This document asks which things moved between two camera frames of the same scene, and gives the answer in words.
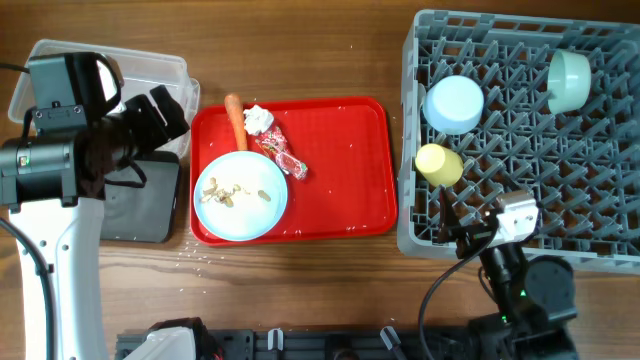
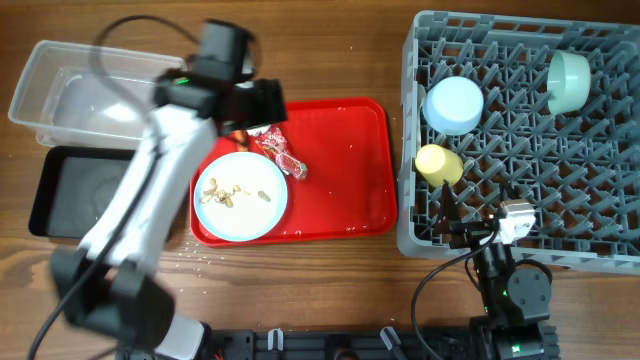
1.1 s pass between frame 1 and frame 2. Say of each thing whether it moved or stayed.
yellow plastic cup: stayed
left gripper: moved
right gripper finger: stayed
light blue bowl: stayed
